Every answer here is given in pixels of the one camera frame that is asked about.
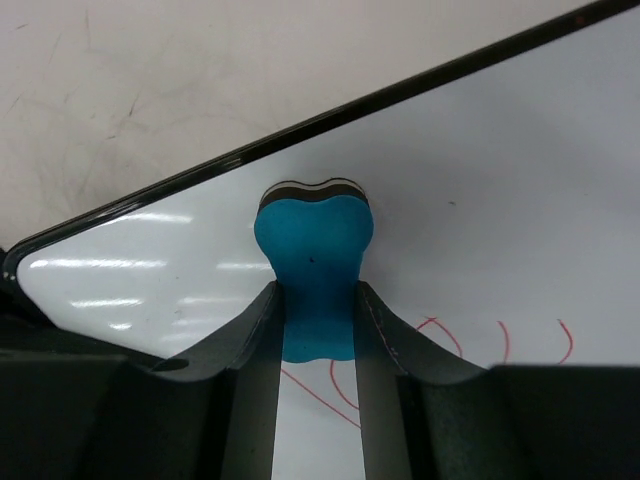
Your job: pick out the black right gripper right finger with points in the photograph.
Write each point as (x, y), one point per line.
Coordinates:
(428, 414)

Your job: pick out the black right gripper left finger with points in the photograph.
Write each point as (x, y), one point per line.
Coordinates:
(77, 408)

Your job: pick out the blue whiteboard eraser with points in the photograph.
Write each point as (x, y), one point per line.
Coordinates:
(315, 237)

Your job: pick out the black framed whiteboard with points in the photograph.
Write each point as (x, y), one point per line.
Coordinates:
(501, 165)

